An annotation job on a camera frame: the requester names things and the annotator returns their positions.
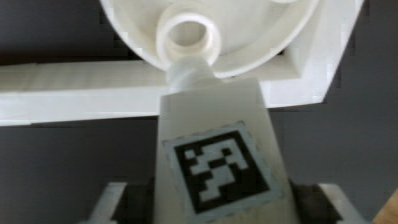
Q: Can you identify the white round stool seat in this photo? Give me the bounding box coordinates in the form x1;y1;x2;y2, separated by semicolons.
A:
99;0;319;78

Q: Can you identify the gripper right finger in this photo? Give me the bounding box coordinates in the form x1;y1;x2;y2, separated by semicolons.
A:
289;182;371;224

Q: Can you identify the white U-shaped fence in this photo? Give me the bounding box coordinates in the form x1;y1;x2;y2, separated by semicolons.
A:
0;0;364;127

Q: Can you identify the white stool leg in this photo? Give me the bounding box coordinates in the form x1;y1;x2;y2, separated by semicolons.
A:
152;56;300;224

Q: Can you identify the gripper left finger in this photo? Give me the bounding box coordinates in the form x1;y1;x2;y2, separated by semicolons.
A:
78;182;152;224

